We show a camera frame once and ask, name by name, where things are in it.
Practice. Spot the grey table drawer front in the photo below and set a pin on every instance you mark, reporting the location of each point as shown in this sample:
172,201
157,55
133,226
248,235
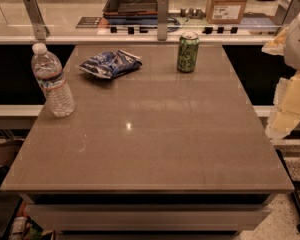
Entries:
140,218

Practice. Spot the cardboard box with label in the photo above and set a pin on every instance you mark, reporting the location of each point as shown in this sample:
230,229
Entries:
225,11

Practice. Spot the green soda can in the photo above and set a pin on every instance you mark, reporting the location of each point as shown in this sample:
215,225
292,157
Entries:
187,52

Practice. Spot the middle metal glass bracket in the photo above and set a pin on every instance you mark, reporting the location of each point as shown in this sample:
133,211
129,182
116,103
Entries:
162,19

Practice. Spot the orange-rimmed dark tray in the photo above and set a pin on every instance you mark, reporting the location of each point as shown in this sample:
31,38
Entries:
130,8

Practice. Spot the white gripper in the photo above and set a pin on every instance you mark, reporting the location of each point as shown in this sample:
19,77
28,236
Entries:
298,47

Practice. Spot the clear plastic water bottle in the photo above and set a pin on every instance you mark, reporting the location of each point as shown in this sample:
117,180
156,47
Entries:
51,78

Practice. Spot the blue chip bag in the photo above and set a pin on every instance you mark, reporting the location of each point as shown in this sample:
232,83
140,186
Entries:
109,65

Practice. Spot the metal glass bracket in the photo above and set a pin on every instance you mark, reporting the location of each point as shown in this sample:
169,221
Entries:
286,13
162,19
40,29

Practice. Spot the left metal glass bracket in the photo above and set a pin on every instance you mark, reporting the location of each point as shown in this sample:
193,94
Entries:
40,29

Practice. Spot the right metal glass bracket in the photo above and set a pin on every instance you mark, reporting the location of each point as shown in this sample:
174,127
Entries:
286,13

